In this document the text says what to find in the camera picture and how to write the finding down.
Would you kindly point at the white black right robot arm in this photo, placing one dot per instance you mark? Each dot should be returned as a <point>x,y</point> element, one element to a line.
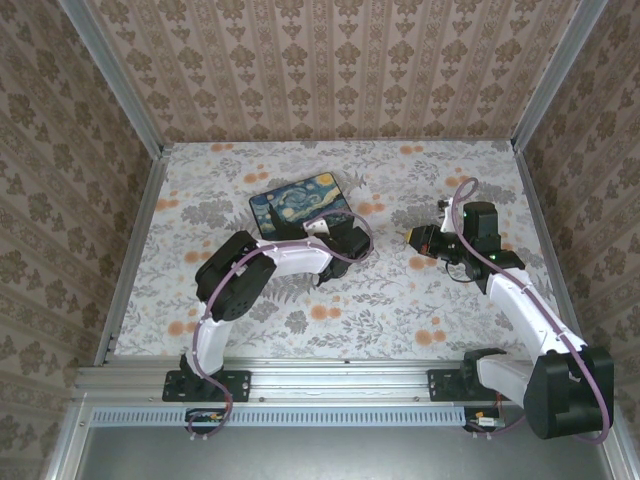
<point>520,310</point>

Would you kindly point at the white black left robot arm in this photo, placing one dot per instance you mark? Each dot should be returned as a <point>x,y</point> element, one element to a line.
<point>295,257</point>

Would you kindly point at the floral table cover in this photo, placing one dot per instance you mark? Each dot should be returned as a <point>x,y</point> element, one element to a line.
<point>400,310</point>

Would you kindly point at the starry night print flat case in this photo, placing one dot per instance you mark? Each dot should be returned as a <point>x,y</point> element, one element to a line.
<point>295,200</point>

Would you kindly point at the grey metal sheet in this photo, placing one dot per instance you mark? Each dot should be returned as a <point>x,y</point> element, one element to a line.
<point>325,455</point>

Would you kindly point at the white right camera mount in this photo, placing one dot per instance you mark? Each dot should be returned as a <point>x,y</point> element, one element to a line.
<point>450,220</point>

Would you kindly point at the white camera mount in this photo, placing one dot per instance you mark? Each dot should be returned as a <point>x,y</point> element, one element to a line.
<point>450,220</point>
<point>319,226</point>

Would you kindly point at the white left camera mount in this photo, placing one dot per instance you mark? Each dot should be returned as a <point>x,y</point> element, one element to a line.
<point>319,226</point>

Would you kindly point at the aluminium side rail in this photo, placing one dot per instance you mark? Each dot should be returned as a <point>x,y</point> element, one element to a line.
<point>542,235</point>
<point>132,255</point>

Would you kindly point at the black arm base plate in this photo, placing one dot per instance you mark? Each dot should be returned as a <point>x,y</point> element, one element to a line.
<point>445,385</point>
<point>240,385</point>

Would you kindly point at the wide aluminium base rail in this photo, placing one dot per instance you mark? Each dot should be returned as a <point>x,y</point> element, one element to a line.
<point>325,382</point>

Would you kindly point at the aluminium corner post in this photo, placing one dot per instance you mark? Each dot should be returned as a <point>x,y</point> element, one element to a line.
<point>555,70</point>
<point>115,75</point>

